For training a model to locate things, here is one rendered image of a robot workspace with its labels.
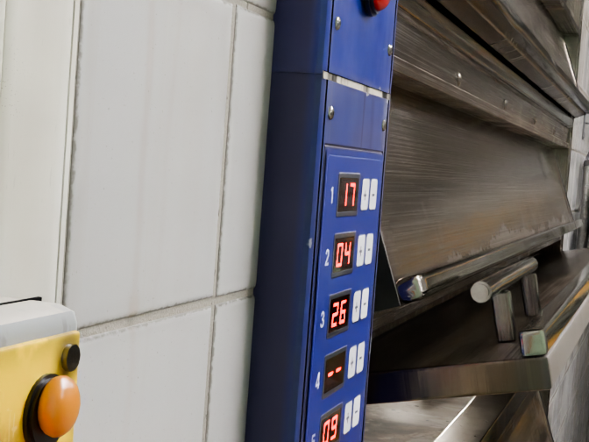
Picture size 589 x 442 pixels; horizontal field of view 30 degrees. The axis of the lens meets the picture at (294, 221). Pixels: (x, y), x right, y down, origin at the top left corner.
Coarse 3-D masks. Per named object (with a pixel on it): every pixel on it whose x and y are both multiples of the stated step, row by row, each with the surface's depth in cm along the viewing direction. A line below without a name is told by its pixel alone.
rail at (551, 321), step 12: (588, 264) 152; (576, 276) 130; (588, 276) 129; (564, 288) 115; (576, 288) 113; (588, 288) 125; (552, 300) 102; (564, 300) 100; (576, 300) 108; (540, 312) 92; (552, 312) 90; (564, 312) 95; (528, 324) 84; (540, 324) 82; (552, 324) 85; (564, 324) 94; (528, 336) 80; (540, 336) 80; (552, 336) 84; (528, 348) 80; (540, 348) 80
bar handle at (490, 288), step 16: (512, 272) 95; (528, 272) 105; (480, 288) 82; (496, 288) 85; (528, 288) 110; (496, 304) 91; (512, 304) 92; (528, 304) 110; (496, 320) 91; (512, 320) 91; (496, 336) 92; (512, 336) 91
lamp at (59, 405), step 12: (48, 384) 26; (60, 384) 26; (72, 384) 26; (48, 396) 26; (60, 396) 26; (72, 396) 26; (48, 408) 26; (60, 408) 26; (72, 408) 26; (48, 420) 26; (60, 420) 26; (72, 420) 26; (48, 432) 26; (60, 432) 26
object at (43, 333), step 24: (0, 312) 26; (24, 312) 27; (48, 312) 27; (72, 312) 28; (0, 336) 25; (24, 336) 26; (48, 336) 27; (72, 336) 28; (0, 360) 25; (24, 360) 26; (48, 360) 27; (72, 360) 27; (0, 384) 25; (24, 384) 26; (0, 408) 25; (0, 432) 25; (72, 432) 28
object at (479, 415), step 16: (480, 400) 183; (496, 400) 184; (512, 400) 187; (464, 416) 170; (480, 416) 171; (496, 416) 172; (512, 416) 190; (448, 432) 159; (464, 432) 159; (480, 432) 160; (496, 432) 171
